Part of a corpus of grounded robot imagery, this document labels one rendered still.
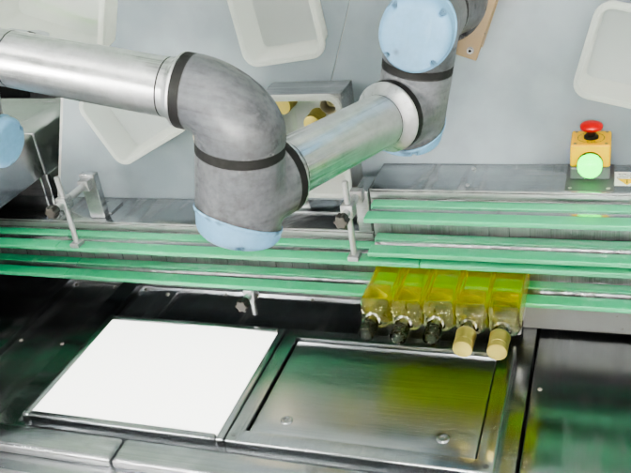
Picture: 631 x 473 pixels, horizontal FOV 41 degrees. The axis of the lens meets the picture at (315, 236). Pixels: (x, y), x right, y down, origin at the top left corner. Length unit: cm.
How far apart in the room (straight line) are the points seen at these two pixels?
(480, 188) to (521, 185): 8
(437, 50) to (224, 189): 44
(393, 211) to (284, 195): 54
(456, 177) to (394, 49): 42
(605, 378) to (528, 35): 64
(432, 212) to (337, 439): 45
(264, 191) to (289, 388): 63
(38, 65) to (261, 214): 34
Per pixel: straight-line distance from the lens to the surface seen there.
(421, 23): 130
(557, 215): 155
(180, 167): 194
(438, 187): 162
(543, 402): 158
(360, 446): 145
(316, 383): 160
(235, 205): 104
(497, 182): 162
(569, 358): 168
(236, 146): 101
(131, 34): 187
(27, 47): 113
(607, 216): 155
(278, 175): 105
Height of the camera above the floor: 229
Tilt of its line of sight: 55 degrees down
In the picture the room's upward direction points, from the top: 148 degrees counter-clockwise
